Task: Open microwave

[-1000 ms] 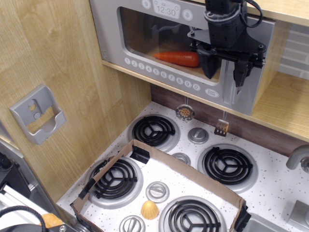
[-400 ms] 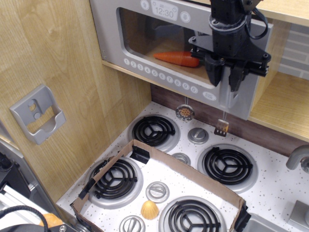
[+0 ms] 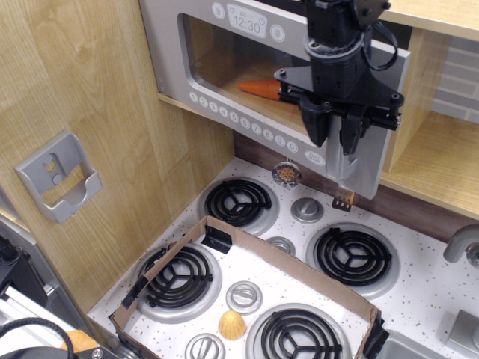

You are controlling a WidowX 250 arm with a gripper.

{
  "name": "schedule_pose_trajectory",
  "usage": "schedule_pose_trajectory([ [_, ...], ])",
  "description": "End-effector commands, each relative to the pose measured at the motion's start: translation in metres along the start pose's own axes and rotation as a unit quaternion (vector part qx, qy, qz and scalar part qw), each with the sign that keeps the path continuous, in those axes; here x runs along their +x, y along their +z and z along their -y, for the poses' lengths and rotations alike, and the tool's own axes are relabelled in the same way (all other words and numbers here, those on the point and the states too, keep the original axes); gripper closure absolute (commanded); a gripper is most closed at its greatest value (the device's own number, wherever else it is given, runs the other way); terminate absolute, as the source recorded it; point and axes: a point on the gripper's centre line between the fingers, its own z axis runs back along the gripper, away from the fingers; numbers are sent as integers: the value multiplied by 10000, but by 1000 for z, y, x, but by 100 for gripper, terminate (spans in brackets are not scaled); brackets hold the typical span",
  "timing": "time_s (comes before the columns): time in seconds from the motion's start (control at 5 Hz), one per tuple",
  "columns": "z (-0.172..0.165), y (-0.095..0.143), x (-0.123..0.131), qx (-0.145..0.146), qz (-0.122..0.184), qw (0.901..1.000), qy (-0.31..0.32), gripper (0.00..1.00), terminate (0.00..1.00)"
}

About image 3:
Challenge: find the grey wall phone holder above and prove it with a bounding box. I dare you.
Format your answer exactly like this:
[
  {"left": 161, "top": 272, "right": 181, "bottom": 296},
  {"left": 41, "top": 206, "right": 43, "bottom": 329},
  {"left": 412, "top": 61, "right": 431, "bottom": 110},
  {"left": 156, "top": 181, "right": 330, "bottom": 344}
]
[{"left": 14, "top": 130, "right": 103, "bottom": 224}]

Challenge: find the yellow ribbed toy shell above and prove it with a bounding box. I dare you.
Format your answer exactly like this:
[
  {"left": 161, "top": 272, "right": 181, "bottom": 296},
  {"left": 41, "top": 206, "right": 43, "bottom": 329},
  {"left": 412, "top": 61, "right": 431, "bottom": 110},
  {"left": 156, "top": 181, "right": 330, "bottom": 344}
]
[{"left": 218, "top": 310, "right": 246, "bottom": 340}]

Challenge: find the grey stove knob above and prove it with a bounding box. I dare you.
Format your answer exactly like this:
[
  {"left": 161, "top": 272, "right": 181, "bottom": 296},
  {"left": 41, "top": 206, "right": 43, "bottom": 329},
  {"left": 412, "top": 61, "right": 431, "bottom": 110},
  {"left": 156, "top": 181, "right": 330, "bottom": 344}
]
[
  {"left": 290, "top": 197, "right": 324, "bottom": 224},
  {"left": 225, "top": 280, "right": 263, "bottom": 315},
  {"left": 185, "top": 333, "right": 226, "bottom": 359},
  {"left": 266, "top": 236, "right": 296, "bottom": 257}
]

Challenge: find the grey toy sink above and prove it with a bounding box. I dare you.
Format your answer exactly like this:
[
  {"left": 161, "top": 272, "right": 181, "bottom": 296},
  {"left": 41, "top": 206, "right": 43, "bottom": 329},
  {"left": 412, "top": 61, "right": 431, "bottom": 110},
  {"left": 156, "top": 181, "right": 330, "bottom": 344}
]
[{"left": 378, "top": 310, "right": 478, "bottom": 358}]

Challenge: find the hanging small metal spatula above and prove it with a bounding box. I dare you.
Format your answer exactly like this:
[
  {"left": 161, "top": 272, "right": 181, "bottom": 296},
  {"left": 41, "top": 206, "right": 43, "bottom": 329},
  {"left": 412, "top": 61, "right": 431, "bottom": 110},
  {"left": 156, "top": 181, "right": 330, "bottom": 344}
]
[{"left": 332, "top": 185, "right": 356, "bottom": 212}]

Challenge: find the brown cardboard barrier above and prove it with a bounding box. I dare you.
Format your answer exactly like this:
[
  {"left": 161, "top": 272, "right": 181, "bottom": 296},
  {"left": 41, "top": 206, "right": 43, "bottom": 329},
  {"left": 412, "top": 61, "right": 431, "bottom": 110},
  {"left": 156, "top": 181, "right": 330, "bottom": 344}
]
[{"left": 110, "top": 217, "right": 388, "bottom": 358}]

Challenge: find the back right black burner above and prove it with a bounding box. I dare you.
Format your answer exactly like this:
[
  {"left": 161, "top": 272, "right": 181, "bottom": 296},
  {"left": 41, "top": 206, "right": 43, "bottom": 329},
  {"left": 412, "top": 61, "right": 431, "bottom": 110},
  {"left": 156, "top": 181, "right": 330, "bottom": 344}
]
[{"left": 312, "top": 227, "right": 393, "bottom": 287}]

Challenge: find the back grey stove knob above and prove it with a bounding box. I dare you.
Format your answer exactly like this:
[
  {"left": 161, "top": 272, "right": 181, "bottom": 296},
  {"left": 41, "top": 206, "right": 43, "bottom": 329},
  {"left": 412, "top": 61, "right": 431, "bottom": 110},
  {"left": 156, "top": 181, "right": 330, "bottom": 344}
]
[{"left": 290, "top": 197, "right": 324, "bottom": 224}]

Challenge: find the middle grey stove knob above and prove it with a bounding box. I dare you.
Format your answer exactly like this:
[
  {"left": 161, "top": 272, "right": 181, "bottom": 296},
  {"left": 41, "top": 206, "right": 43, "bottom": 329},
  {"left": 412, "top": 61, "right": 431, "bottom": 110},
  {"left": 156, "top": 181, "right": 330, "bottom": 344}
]
[{"left": 266, "top": 236, "right": 296, "bottom": 257}]

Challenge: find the orange object at bottom left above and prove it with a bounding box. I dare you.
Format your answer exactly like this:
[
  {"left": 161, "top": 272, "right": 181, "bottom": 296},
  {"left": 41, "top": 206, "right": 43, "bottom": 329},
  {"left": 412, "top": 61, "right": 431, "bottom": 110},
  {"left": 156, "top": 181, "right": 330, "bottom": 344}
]
[{"left": 67, "top": 329, "right": 98, "bottom": 353}]

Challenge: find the black burner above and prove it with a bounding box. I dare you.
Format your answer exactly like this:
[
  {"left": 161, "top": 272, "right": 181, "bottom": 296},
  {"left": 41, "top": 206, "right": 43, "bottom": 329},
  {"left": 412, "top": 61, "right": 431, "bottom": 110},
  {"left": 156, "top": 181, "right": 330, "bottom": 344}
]
[
  {"left": 254, "top": 309, "right": 344, "bottom": 358},
  {"left": 204, "top": 179, "right": 272, "bottom": 227},
  {"left": 312, "top": 227, "right": 393, "bottom": 287},
  {"left": 145, "top": 246, "right": 215, "bottom": 310}
]

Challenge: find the black braided cable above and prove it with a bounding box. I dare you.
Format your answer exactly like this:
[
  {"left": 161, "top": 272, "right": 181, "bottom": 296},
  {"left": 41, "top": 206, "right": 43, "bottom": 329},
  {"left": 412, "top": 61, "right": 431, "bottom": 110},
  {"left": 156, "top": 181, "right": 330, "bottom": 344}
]
[{"left": 0, "top": 316, "right": 76, "bottom": 359}]

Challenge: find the hanging round metal strainer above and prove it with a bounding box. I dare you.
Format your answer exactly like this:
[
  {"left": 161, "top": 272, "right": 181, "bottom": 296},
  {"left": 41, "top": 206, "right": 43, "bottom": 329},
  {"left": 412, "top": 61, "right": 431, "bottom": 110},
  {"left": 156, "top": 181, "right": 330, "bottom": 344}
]
[{"left": 272, "top": 159, "right": 302, "bottom": 188}]

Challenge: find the grey toy microwave door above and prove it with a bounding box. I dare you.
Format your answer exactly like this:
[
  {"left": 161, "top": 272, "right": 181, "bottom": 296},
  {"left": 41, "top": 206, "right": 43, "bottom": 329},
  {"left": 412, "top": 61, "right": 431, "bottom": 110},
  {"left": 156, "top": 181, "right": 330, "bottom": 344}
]
[{"left": 140, "top": 1, "right": 409, "bottom": 199}]

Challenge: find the front left black burner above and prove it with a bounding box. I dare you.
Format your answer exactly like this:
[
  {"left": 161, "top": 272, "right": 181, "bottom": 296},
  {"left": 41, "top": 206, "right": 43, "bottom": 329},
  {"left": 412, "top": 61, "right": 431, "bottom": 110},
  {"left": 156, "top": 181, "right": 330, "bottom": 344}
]
[{"left": 145, "top": 246, "right": 215, "bottom": 310}]

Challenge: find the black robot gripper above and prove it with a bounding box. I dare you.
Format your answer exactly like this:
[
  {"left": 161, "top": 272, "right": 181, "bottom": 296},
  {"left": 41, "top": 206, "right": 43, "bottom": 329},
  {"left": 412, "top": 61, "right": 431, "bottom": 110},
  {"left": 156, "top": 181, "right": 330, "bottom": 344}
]
[{"left": 275, "top": 35, "right": 405, "bottom": 156}]

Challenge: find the orange toy carrot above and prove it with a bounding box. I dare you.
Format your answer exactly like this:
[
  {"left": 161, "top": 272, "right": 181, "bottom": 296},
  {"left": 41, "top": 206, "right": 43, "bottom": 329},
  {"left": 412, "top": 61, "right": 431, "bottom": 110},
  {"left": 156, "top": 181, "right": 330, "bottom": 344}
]
[{"left": 237, "top": 79, "right": 281, "bottom": 101}]

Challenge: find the centre grey stove knob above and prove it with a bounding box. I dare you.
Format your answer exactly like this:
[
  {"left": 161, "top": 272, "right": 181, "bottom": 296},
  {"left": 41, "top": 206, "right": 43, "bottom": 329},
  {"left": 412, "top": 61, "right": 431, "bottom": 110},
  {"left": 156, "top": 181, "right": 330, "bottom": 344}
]
[{"left": 225, "top": 280, "right": 263, "bottom": 315}]

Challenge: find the front grey stove knob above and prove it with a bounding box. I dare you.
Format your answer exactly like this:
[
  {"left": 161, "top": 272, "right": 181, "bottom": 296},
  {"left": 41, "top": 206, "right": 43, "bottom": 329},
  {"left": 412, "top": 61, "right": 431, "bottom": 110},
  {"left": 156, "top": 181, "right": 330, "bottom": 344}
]
[{"left": 185, "top": 333, "right": 226, "bottom": 359}]

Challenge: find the grey toy faucet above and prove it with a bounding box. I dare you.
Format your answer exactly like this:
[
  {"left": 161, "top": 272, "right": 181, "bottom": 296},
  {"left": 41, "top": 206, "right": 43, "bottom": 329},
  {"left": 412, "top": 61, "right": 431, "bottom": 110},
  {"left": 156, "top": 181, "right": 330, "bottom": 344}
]
[{"left": 443, "top": 224, "right": 478, "bottom": 269}]

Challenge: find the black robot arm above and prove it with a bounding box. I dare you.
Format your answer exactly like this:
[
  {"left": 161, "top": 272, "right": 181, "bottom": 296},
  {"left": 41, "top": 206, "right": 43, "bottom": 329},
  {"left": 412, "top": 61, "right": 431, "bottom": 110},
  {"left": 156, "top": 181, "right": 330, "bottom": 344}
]
[{"left": 275, "top": 1, "right": 405, "bottom": 155}]

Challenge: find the black device at left edge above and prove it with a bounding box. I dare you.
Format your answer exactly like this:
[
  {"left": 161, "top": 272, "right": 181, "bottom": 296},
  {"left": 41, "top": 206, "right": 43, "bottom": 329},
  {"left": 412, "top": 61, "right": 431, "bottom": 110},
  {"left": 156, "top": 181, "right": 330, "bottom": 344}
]
[{"left": 1, "top": 236, "right": 48, "bottom": 307}]

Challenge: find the front right black burner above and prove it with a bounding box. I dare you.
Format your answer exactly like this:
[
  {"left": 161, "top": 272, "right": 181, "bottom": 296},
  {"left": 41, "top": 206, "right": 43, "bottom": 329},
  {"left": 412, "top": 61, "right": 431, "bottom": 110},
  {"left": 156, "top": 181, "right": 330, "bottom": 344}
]
[{"left": 254, "top": 309, "right": 344, "bottom": 358}]

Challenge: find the back left black burner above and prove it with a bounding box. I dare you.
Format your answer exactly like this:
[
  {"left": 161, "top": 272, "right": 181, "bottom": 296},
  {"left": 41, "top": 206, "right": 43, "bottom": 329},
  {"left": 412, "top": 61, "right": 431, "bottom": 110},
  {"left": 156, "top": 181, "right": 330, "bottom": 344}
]
[{"left": 204, "top": 179, "right": 272, "bottom": 227}]

